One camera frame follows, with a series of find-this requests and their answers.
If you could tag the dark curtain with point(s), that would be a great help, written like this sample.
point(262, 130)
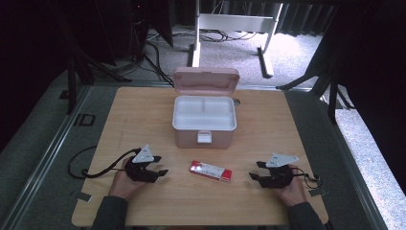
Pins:
point(303, 19)

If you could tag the person's right hand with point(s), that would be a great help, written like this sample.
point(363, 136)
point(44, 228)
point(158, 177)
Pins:
point(292, 193)

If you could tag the black metal stand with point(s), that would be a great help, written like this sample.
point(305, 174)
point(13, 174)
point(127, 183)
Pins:
point(71, 86)
point(333, 96)

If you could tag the grey round table grommet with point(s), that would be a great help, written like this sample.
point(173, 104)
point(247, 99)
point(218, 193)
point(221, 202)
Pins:
point(236, 102)

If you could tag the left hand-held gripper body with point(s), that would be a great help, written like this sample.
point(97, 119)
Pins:
point(143, 155)

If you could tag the person's left hand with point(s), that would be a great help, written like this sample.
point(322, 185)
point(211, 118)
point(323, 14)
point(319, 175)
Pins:
point(123, 187)

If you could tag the white tray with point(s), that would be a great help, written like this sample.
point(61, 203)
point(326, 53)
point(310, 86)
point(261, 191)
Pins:
point(204, 116)

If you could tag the white desk frame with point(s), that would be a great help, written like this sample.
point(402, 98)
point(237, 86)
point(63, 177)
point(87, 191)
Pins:
point(236, 23)

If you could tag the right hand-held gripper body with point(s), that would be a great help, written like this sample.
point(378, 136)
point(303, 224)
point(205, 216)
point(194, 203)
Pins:
point(281, 174)

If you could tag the red and white packet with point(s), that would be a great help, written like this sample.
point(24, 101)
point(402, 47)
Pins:
point(210, 171)

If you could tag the pink storage box with lid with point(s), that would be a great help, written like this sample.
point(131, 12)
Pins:
point(204, 80)

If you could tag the dark computer case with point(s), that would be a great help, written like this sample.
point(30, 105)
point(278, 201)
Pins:
point(123, 28)

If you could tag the grey tape piece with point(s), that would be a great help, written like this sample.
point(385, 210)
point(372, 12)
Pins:
point(84, 196)
point(318, 192)

